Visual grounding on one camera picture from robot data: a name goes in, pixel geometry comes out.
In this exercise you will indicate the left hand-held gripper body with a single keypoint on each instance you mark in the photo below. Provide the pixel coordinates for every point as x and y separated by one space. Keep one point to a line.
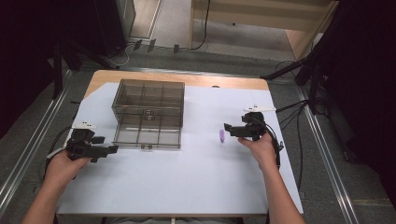
79 146

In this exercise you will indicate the person's left hand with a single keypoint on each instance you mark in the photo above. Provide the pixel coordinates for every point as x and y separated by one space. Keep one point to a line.
60 169

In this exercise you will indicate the light wooden cabinet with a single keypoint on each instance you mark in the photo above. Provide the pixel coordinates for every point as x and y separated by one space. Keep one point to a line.
264 18

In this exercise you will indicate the person's right hand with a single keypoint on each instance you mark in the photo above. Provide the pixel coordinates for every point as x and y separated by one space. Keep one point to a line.
263 152

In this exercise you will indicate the smoky clear compartment box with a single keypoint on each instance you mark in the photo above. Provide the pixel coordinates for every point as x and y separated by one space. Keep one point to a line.
149 115

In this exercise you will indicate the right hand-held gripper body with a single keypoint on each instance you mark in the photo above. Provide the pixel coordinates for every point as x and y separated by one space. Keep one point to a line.
257 124

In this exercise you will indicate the black floor bracket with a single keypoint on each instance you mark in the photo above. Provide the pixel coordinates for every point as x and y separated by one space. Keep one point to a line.
151 45
137 44
176 48

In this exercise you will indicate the black tripod stand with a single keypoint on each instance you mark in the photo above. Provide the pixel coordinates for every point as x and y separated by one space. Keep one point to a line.
311 71

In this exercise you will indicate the dark curtain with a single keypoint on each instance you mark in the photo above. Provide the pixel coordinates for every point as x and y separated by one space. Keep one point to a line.
37 40
367 87

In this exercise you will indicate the small purple oval object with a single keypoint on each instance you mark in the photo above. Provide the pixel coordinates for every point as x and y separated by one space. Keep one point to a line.
222 136

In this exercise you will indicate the small black object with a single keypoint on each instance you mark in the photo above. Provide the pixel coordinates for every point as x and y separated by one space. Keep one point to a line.
215 86

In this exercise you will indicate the white table sheet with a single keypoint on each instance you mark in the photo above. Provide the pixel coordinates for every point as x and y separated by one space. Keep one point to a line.
193 174

